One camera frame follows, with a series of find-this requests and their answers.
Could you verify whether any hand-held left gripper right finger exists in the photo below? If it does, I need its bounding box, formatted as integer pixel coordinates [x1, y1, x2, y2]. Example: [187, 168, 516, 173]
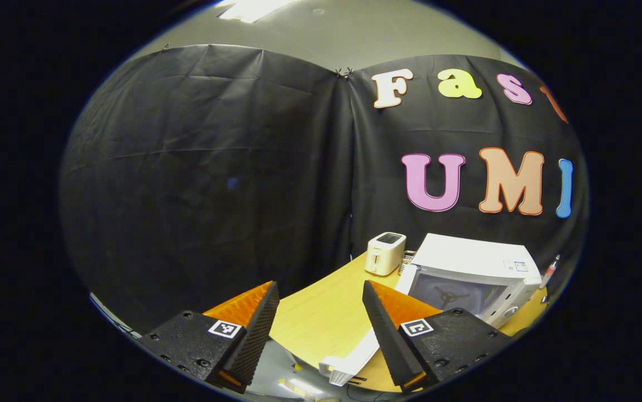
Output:
[362, 280, 514, 391]

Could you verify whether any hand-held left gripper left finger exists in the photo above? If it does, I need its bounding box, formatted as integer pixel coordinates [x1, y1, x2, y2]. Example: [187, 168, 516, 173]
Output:
[137, 280, 280, 391]

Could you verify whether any white microwave oven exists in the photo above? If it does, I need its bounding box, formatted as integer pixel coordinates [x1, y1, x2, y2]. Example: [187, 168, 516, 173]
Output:
[319, 233, 543, 387]

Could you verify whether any cream white toaster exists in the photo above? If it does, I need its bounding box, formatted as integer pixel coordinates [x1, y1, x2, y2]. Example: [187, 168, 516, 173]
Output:
[366, 232, 407, 276]

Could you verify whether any small pink label bottle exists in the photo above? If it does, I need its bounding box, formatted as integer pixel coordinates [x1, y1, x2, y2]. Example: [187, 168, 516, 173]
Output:
[539, 255, 560, 289]

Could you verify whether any black backdrop cloth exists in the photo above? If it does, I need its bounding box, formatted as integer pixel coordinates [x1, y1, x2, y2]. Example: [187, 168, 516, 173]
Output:
[59, 45, 590, 336]

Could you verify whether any ceiling light panel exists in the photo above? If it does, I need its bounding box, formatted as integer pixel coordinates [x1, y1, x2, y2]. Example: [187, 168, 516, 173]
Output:
[218, 0, 299, 24]

